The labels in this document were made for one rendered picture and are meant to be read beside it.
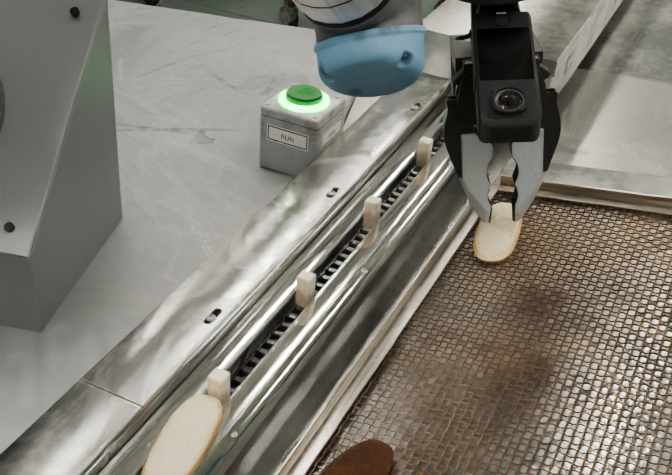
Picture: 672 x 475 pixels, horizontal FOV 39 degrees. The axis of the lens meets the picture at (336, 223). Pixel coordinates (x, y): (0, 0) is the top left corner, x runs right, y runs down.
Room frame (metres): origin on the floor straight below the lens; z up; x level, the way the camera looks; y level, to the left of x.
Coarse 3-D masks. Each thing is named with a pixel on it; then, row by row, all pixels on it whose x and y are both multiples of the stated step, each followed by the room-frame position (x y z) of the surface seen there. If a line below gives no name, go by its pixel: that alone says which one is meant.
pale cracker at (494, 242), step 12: (504, 204) 0.72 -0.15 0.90; (492, 216) 0.70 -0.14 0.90; (504, 216) 0.70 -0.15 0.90; (480, 228) 0.68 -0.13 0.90; (492, 228) 0.68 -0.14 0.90; (504, 228) 0.68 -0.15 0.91; (516, 228) 0.68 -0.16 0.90; (480, 240) 0.66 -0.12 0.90; (492, 240) 0.66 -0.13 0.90; (504, 240) 0.66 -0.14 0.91; (516, 240) 0.67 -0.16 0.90; (480, 252) 0.65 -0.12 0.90; (492, 252) 0.64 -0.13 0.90; (504, 252) 0.64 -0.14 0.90
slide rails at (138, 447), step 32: (384, 192) 0.81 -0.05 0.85; (416, 192) 0.81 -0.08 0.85; (352, 224) 0.75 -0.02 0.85; (384, 224) 0.75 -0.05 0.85; (320, 256) 0.69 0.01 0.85; (352, 256) 0.69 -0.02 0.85; (288, 288) 0.64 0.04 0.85; (256, 320) 0.59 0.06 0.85; (224, 352) 0.55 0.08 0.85; (288, 352) 0.56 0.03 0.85; (192, 384) 0.51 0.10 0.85; (256, 384) 0.52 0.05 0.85; (160, 416) 0.48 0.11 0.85; (224, 416) 0.48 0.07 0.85; (128, 448) 0.44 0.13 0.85
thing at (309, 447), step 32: (512, 192) 0.76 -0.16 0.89; (544, 192) 0.75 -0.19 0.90; (576, 192) 0.74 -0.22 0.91; (608, 192) 0.73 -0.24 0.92; (576, 224) 0.70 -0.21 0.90; (640, 224) 0.69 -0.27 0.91; (448, 256) 0.65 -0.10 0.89; (608, 256) 0.64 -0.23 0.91; (640, 256) 0.64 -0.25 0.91; (416, 288) 0.60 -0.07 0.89; (512, 288) 0.60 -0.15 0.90; (608, 288) 0.59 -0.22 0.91; (384, 320) 0.55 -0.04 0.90; (416, 320) 0.56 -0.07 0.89; (512, 320) 0.56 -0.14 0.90; (608, 320) 0.55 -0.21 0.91; (384, 352) 0.52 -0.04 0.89; (416, 352) 0.52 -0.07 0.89; (544, 352) 0.52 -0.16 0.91; (576, 352) 0.52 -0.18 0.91; (640, 352) 0.51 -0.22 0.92; (352, 384) 0.48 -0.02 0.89; (416, 384) 0.49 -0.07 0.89; (544, 384) 0.48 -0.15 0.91; (640, 384) 0.48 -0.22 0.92; (320, 416) 0.44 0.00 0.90; (384, 416) 0.45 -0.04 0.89; (416, 416) 0.45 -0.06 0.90; (544, 416) 0.45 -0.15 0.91; (576, 416) 0.45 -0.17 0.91; (640, 416) 0.45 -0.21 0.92; (320, 448) 0.42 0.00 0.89; (416, 448) 0.42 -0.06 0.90; (544, 448) 0.42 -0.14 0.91; (640, 448) 0.42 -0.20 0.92
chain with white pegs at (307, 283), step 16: (432, 144) 0.89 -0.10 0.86; (416, 160) 0.89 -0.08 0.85; (400, 192) 0.83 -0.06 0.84; (368, 208) 0.76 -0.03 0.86; (384, 208) 0.80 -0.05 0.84; (368, 224) 0.76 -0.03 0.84; (352, 240) 0.73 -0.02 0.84; (336, 256) 0.70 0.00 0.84; (304, 272) 0.64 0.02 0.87; (304, 288) 0.63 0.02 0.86; (320, 288) 0.66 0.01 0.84; (304, 304) 0.63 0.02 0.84; (288, 320) 0.61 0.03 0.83; (272, 336) 0.59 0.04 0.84; (256, 352) 0.57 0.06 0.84; (240, 368) 0.54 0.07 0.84; (208, 384) 0.50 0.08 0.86; (224, 384) 0.50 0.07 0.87; (224, 400) 0.50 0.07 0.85
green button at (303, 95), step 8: (296, 88) 0.91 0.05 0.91; (304, 88) 0.92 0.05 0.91; (312, 88) 0.92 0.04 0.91; (288, 96) 0.90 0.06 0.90; (296, 96) 0.90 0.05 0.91; (304, 96) 0.90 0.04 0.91; (312, 96) 0.90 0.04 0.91; (320, 96) 0.90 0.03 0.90; (296, 104) 0.89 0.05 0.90; (304, 104) 0.89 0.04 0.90; (312, 104) 0.89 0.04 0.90
